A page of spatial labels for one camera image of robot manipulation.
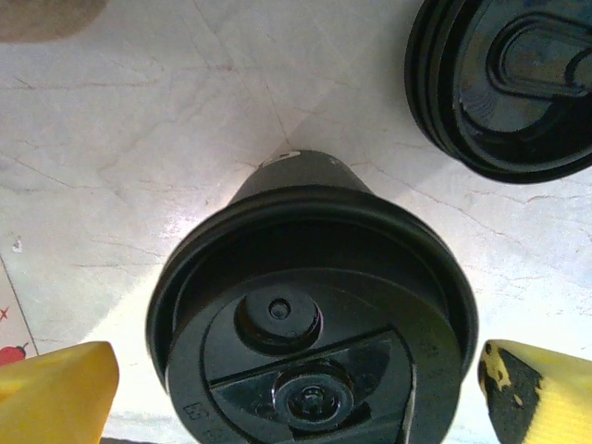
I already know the black paper coffee cup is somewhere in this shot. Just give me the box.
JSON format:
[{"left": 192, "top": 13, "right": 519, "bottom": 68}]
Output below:
[{"left": 228, "top": 150, "right": 367, "bottom": 209}]

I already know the white red paper bag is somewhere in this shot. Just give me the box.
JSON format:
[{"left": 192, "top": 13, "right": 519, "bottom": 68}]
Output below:
[{"left": 0, "top": 256, "right": 42, "bottom": 367}]

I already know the black plastic cup lid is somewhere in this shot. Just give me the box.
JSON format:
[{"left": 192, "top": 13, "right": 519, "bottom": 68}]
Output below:
[{"left": 147, "top": 189, "right": 478, "bottom": 444}]

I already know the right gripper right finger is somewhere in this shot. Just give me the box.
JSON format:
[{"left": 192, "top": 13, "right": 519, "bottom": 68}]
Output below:
[{"left": 478, "top": 339, "right": 592, "bottom": 444}]

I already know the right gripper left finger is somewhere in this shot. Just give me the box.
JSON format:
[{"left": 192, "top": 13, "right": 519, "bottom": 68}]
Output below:
[{"left": 0, "top": 340, "right": 120, "bottom": 444}]

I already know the stack of black lids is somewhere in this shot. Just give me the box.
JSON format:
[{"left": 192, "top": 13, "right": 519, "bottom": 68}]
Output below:
[{"left": 403, "top": 0, "right": 592, "bottom": 185}]

